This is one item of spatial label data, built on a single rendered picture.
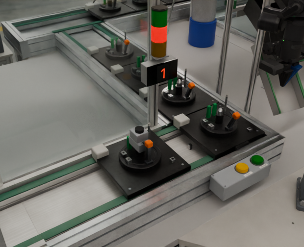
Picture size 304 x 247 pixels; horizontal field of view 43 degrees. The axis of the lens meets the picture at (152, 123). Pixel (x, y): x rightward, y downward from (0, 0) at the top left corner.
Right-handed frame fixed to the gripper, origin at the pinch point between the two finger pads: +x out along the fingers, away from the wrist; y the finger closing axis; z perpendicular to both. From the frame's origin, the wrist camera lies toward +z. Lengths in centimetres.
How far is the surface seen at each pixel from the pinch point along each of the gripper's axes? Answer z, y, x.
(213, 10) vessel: 93, -56, 18
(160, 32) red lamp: 29.4, 25.2, -9.0
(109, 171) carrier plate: 20, 50, 29
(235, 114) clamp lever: 11.3, 5.7, 18.4
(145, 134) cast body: 17.8, 38.1, 17.3
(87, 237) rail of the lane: 2, 67, 30
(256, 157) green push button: -1.1, 6.4, 28.2
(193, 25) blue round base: 99, -47, 27
